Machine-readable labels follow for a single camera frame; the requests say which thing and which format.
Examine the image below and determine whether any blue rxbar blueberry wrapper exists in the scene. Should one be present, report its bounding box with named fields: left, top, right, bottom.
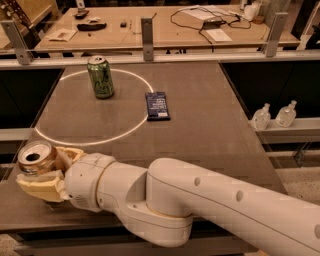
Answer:
left=145, top=92, right=170, bottom=121

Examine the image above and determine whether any clear sanitizer bottle right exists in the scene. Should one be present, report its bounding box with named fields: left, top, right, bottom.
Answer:
left=275, top=100, right=297, bottom=128

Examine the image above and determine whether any black tool on desk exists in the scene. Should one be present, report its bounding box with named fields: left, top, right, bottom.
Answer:
left=77, top=23, right=107, bottom=32

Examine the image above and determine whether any clear sanitizer bottle left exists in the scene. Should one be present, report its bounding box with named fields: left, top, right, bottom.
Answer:
left=251, top=103, right=271, bottom=131

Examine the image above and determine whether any white card on desk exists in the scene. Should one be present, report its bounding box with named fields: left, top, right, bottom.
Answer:
left=47, top=29, right=76, bottom=42

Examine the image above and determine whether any green soda can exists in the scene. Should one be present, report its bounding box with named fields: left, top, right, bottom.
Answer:
left=87, top=55, right=114, bottom=99

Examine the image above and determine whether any metal bracket right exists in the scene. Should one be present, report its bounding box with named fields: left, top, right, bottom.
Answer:
left=262, top=12, right=288, bottom=57

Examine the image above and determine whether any wooden background desk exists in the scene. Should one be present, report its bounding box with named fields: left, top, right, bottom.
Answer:
left=34, top=4, right=301, bottom=53

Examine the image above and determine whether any white paper sheet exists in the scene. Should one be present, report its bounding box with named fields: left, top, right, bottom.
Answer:
left=207, top=29, right=232, bottom=42

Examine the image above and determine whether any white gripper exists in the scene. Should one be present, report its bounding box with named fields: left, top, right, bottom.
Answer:
left=16, top=146, right=115, bottom=212

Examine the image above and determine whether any black cable on desk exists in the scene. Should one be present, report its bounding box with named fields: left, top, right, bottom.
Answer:
left=169, top=5, right=252, bottom=45

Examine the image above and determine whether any metal bracket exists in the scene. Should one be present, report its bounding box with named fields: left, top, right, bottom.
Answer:
left=262, top=12, right=288, bottom=57
left=1, top=20, right=33, bottom=65
left=141, top=17, right=154, bottom=61

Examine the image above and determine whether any white papers stack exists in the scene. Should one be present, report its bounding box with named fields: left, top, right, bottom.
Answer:
left=179, top=5, right=230, bottom=20

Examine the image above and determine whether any metal bracket left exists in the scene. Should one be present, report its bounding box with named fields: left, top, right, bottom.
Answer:
left=1, top=20, right=33, bottom=65

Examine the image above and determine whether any clear sanitizer bottle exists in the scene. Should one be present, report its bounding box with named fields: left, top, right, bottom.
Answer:
left=275, top=100, right=297, bottom=128
left=251, top=103, right=271, bottom=131

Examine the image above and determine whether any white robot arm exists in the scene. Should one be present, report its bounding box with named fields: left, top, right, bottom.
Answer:
left=18, top=141, right=320, bottom=256

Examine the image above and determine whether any metal bracket middle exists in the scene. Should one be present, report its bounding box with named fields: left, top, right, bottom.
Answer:
left=141, top=17, right=154, bottom=61

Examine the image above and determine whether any orange soda can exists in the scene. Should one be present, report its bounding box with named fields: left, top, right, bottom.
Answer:
left=18, top=140, right=65, bottom=175

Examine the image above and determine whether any black power adapter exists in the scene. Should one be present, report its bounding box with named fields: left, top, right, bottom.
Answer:
left=203, top=19, right=224, bottom=30

